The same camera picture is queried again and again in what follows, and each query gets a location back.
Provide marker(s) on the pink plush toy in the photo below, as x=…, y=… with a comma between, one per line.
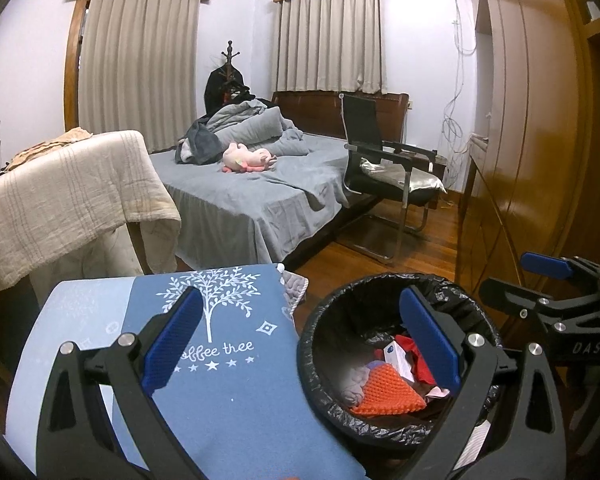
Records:
x=247, y=159

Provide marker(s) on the wooden wardrobe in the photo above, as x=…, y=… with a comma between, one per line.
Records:
x=530, y=135

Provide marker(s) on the black metal-frame chair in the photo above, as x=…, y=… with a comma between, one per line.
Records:
x=362, y=120

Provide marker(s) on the dark clothes pile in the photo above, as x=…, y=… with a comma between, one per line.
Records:
x=200, y=145

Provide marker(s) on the black lined trash bin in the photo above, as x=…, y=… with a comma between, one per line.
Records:
x=310, y=340

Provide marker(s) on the silver cushion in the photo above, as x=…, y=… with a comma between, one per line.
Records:
x=405, y=175

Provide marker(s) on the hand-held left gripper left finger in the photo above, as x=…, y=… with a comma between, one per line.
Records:
x=172, y=345

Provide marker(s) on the dark wooden headboard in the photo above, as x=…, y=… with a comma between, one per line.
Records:
x=310, y=112

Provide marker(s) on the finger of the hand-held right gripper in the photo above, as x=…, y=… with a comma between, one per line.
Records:
x=510, y=297
x=545, y=264

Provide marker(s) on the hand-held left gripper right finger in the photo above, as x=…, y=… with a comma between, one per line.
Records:
x=430, y=340

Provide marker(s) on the wooden window frame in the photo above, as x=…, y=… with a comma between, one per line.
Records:
x=72, y=60

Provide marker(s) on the tan cloth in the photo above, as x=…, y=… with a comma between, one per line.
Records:
x=45, y=149

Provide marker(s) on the bed with grey sheet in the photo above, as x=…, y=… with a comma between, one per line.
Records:
x=240, y=200

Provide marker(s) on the blue tree-print tablecloth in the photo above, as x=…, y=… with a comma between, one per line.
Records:
x=260, y=400

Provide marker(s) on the beige blanket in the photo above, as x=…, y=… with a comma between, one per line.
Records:
x=70, y=200

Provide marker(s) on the grey quilted pad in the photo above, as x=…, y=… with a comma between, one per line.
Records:
x=294, y=290

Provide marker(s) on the small white blue box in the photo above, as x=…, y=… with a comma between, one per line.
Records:
x=397, y=357

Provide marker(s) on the red cloth bag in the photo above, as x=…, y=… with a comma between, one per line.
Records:
x=420, y=360

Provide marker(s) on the pink tissue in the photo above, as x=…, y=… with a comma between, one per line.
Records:
x=437, y=393

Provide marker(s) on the dark wooden coat rack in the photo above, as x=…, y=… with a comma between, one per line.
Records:
x=228, y=57

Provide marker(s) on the grey cloth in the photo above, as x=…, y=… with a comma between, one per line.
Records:
x=352, y=385

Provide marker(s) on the black coat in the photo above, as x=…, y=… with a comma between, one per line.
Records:
x=217, y=92

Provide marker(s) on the narrow beige curtain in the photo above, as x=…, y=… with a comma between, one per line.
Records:
x=330, y=40

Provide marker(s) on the wide beige curtain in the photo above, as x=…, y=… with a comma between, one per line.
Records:
x=140, y=65

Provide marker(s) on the orange foam net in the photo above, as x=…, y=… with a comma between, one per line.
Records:
x=385, y=390

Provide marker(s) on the grey duvet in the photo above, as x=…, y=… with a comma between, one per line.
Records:
x=260, y=127

